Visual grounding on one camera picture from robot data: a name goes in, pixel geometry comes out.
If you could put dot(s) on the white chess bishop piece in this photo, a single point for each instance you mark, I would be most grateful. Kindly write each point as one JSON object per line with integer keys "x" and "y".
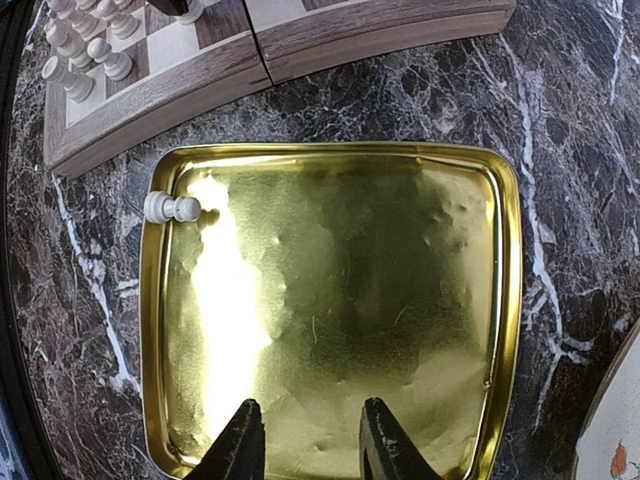
{"x": 78, "y": 86}
{"x": 85, "y": 24}

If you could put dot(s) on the wooden chess board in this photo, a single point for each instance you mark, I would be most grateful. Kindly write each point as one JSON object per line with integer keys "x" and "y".
{"x": 234, "y": 49}

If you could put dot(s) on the gold metal tray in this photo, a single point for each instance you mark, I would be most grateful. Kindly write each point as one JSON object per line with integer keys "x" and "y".
{"x": 319, "y": 275}

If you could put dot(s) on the white chess pawn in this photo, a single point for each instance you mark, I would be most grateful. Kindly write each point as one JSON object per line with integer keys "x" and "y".
{"x": 122, "y": 25}
{"x": 117, "y": 65}
{"x": 160, "y": 207}
{"x": 194, "y": 12}

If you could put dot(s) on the beige floral ceramic plate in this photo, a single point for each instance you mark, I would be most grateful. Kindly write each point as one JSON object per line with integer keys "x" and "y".
{"x": 608, "y": 445}

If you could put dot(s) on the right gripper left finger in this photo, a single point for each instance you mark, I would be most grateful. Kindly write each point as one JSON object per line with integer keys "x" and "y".
{"x": 239, "y": 450}

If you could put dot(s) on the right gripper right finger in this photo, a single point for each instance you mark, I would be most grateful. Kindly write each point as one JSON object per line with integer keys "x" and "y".
{"x": 386, "y": 451}

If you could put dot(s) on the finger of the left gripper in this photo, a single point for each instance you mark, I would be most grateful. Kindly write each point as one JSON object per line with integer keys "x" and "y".
{"x": 170, "y": 7}

